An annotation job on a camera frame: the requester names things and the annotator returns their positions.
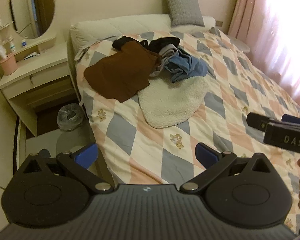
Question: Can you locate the brown garment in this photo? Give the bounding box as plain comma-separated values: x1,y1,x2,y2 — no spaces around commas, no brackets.
84,41,161,102

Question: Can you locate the pink curtain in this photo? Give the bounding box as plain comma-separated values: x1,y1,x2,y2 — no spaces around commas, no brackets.
228,0,300,106

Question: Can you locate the grey garment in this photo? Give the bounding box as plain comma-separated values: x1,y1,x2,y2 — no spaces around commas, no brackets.
149,43,178,77

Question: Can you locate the cream dressing table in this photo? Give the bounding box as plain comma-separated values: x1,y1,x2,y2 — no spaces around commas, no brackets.
0,22,75,136

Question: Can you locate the black garment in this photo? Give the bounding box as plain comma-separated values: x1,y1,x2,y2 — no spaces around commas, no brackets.
112,36,180,53

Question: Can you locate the diamond patterned quilt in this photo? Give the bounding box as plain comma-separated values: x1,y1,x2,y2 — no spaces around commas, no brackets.
74,31,300,231

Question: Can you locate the white fleece garment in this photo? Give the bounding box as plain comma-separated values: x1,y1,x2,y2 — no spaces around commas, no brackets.
138,72,209,129

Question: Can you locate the oval mirror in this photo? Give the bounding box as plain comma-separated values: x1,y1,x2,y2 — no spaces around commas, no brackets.
9,0,55,39

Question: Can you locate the grey knitted pillow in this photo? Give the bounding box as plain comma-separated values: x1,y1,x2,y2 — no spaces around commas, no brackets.
166,0,205,27

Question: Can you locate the grey stool seat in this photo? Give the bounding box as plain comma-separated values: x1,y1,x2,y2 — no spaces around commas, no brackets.
227,35,250,54

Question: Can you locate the pink tissue holder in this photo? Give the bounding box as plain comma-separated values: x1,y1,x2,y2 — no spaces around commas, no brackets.
0,46,18,76

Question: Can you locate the white bottle blue label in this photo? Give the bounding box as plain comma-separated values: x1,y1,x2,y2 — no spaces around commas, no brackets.
9,41,16,53

